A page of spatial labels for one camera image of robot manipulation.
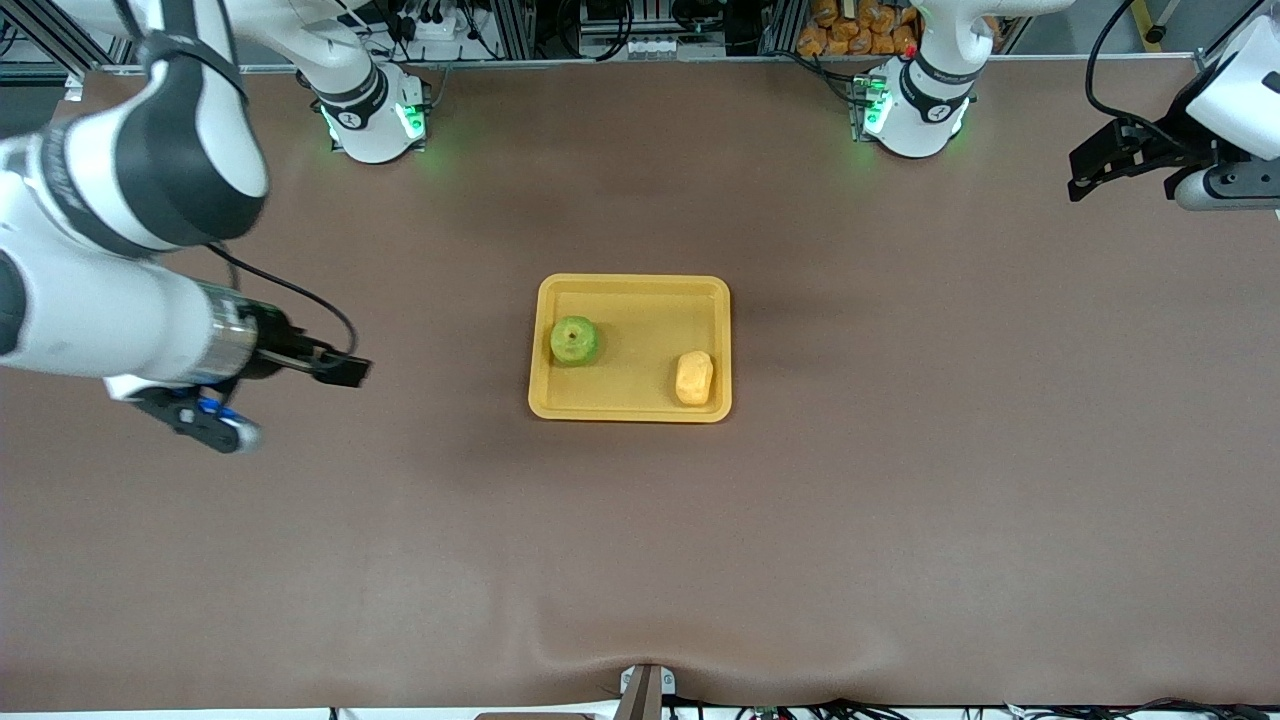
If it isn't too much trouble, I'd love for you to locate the green apple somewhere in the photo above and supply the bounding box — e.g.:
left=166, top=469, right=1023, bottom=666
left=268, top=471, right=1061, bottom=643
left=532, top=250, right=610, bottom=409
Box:
left=549, top=315, right=602, bottom=369

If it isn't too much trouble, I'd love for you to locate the yellow potato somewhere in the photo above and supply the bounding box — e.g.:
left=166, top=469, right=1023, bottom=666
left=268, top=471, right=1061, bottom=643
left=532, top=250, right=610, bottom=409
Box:
left=674, top=350, right=715, bottom=407

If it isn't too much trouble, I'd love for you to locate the yellow plastic tray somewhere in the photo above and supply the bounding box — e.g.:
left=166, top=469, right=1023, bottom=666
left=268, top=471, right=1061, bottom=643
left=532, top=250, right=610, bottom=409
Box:
left=528, top=273, right=733, bottom=424

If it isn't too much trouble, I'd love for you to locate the orange snack bag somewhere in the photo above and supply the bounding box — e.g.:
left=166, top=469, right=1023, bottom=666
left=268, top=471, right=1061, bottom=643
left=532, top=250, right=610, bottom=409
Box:
left=797, top=0, right=922, bottom=57

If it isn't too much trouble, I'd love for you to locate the white power strip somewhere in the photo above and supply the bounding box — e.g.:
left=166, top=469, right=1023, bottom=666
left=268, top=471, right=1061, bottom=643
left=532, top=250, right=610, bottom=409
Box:
left=395, top=0, right=501, bottom=43

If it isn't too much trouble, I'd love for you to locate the metal table edge clamp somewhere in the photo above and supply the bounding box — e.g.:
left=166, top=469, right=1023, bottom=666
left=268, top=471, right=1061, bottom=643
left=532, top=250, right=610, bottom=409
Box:
left=614, top=663, right=678, bottom=720

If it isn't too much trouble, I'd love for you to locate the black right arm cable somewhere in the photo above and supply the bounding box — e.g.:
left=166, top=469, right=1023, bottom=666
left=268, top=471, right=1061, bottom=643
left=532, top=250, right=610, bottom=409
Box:
left=204, top=243, right=360, bottom=358

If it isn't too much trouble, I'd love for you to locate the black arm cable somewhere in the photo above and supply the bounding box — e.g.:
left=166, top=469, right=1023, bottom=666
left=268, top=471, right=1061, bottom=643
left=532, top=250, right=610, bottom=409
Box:
left=1084, top=0, right=1206, bottom=153
left=204, top=243, right=360, bottom=358

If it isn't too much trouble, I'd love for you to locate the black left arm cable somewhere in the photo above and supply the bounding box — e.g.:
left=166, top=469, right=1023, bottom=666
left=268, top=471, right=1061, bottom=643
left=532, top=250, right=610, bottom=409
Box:
left=1084, top=0, right=1206, bottom=153

